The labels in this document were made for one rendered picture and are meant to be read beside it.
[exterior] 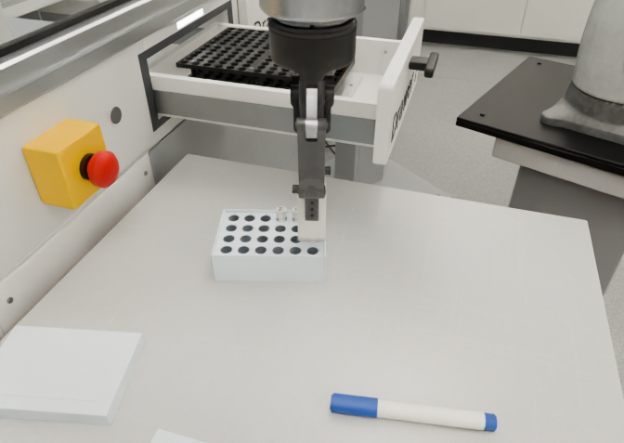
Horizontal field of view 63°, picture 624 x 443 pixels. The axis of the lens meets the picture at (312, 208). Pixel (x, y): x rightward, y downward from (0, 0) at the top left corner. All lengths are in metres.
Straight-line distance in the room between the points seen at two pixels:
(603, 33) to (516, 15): 2.78
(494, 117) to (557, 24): 2.78
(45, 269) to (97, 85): 0.22
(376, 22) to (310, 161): 1.31
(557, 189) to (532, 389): 0.50
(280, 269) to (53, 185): 0.25
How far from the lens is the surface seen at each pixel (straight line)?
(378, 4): 1.73
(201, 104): 0.73
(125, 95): 0.71
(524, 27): 3.68
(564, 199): 0.96
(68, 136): 0.59
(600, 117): 0.92
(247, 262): 0.56
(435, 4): 3.66
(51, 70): 0.62
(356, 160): 1.91
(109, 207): 0.72
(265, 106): 0.69
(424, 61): 0.74
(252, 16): 1.02
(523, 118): 0.94
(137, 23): 0.74
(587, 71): 0.91
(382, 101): 0.62
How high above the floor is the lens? 1.16
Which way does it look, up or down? 36 degrees down
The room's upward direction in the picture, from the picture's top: straight up
